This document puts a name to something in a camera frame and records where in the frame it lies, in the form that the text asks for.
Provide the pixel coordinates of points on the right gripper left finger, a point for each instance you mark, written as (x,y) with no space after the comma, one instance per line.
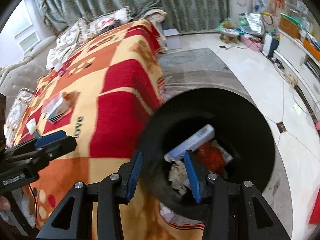
(72,218)

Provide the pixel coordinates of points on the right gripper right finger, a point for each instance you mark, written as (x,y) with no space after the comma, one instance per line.
(234,211)

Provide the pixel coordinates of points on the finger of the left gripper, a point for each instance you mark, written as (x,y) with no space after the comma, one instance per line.
(48,139)

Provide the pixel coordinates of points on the white tissue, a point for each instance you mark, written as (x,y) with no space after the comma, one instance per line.
(31,126)

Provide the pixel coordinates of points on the pink paper wrapper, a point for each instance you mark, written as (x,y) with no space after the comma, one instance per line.
(49,103)

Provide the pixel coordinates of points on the red plastic bag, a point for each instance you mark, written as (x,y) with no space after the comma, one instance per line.
(211,157)

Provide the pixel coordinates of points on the beige paper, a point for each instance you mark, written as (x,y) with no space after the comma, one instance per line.
(178,177)

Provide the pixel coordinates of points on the long white toothpaste box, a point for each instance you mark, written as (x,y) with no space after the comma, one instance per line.
(202,136)

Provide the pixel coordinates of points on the white medicine box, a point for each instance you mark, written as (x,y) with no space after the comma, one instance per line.
(59,109)

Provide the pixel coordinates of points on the black round trash bin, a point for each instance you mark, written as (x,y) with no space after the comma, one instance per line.
(225,131)

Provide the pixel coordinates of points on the grey tufted headboard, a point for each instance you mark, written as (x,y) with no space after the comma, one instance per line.
(26,73)

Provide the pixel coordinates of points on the white pink pill bottle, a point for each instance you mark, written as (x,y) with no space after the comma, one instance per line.
(59,68)

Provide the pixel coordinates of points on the patterned red orange blanket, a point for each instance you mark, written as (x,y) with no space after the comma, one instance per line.
(114,85)

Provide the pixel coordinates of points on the embroidered cream pillow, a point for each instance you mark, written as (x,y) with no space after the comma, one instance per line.
(76,34)

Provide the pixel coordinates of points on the grey patterned rug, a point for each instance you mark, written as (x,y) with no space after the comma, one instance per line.
(200,68)

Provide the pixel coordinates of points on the white tv cabinet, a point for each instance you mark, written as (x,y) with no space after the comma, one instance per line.
(299,66)

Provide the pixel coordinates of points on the small wooden stool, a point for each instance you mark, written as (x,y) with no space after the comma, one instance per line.
(229,35)

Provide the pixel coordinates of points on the silver foil bag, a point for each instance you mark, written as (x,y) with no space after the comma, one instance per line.
(252,24)

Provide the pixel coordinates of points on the brown paper gift bag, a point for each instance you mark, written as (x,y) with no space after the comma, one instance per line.
(289,27)

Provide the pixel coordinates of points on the green patterned curtain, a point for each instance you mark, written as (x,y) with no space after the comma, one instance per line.
(183,15)

